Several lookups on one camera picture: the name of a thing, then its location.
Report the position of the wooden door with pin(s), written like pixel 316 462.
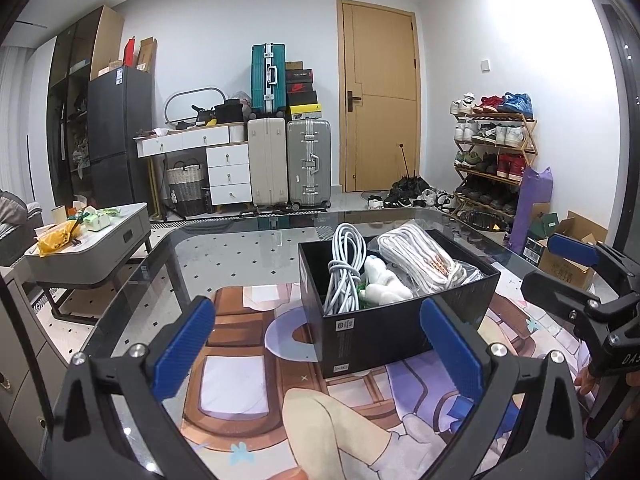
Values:
pixel 385 85

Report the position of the dark green box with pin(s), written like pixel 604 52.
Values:
pixel 540 235

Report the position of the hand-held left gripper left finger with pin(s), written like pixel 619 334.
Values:
pixel 182 350

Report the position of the white vanity desk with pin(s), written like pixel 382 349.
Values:
pixel 227 170

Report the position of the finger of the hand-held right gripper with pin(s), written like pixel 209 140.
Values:
pixel 572 250
pixel 560 295

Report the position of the open cardboard box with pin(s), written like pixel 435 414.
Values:
pixel 575 270

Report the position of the oval mirror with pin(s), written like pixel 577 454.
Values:
pixel 192 97

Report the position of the pile of shoes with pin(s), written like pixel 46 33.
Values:
pixel 415 195

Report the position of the black storage box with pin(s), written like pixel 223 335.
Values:
pixel 380 340

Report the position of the dark glass wardrobe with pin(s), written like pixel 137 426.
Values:
pixel 67 110

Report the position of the dark grey fridge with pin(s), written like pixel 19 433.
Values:
pixel 120 135

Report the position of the yellow plastic bag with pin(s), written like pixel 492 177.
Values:
pixel 57 240

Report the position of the teal suitcase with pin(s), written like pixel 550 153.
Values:
pixel 267 80

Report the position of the green white packs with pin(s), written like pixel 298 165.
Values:
pixel 100 217

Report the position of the purple folded mat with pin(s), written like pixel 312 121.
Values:
pixel 532 200

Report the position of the printed table mat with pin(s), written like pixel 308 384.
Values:
pixel 260 395

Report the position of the beige suitcase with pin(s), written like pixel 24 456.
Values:
pixel 267 165

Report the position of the person's right hand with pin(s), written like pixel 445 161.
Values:
pixel 586 384

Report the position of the grey side cabinet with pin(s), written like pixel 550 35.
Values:
pixel 25 360

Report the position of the grey sofa with clothes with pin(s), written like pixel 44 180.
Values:
pixel 15 225

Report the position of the white curtain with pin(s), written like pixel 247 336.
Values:
pixel 25 120

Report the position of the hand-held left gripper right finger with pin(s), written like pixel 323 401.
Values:
pixel 450 355

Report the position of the grey coffee table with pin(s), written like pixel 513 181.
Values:
pixel 90 255

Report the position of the black umbrella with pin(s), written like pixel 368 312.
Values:
pixel 407 175

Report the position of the silver suitcase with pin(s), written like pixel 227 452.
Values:
pixel 309 165

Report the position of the wooden shoe rack with shoes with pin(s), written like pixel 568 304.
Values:
pixel 492 160

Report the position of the brown cardboard box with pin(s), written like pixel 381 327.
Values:
pixel 148 55

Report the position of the black bag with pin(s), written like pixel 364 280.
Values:
pixel 229 112

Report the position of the woven basket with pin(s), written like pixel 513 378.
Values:
pixel 186 190

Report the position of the grey plush toy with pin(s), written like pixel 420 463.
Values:
pixel 241 101

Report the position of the stack of shoe boxes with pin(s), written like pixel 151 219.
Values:
pixel 302 90

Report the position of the beige trash bin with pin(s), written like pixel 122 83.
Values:
pixel 482 220

